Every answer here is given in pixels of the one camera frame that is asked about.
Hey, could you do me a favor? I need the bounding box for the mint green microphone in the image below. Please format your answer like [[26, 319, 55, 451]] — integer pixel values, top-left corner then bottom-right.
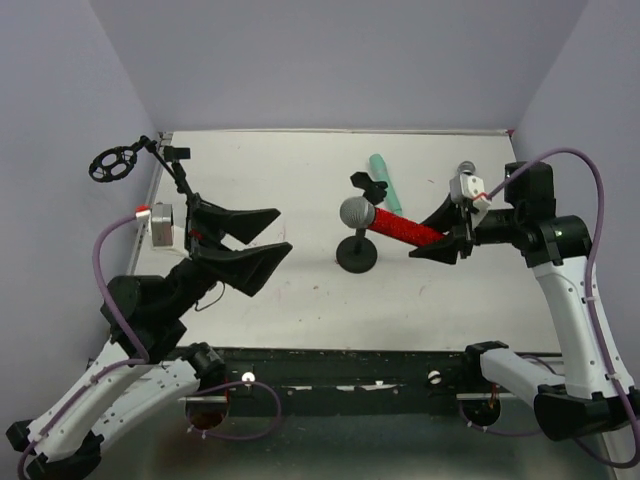
[[369, 153, 403, 216]]

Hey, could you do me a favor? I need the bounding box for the short black round-base mic stand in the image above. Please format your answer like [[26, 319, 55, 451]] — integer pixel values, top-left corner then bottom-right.
[[336, 172, 387, 274]]

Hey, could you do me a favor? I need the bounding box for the red glitter microphone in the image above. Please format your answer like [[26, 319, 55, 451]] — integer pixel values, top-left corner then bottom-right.
[[339, 197, 445, 247]]

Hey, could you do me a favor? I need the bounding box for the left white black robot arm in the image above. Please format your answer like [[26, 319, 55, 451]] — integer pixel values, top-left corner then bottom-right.
[[6, 202, 292, 479]]

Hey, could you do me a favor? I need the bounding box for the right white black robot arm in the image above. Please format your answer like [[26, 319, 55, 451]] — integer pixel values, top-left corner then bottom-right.
[[410, 162, 639, 441]]

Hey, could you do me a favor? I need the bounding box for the tall black tripod mic stand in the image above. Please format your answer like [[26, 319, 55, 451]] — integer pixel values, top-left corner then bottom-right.
[[88, 135, 198, 210]]

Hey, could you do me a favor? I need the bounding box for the black microphone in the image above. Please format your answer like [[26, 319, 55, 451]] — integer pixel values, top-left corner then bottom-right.
[[457, 161, 476, 175]]

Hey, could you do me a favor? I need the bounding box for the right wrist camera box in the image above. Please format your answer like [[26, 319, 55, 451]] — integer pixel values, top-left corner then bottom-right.
[[449, 173, 491, 217]]

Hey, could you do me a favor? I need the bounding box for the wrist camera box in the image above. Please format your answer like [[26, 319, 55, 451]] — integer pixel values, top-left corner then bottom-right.
[[135, 203, 187, 257], [449, 173, 491, 217]]

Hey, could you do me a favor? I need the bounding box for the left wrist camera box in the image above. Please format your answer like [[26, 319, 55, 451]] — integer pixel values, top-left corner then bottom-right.
[[135, 203, 187, 257]]

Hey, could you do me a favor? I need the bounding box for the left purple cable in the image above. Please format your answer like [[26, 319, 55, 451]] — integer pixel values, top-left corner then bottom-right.
[[17, 212, 284, 480]]

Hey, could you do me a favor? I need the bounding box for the black front mounting rail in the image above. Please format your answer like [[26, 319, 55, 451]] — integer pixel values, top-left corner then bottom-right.
[[164, 347, 521, 419]]

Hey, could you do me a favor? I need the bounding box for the aluminium frame rail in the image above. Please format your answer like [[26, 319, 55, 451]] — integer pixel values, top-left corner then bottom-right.
[[179, 390, 517, 404]]

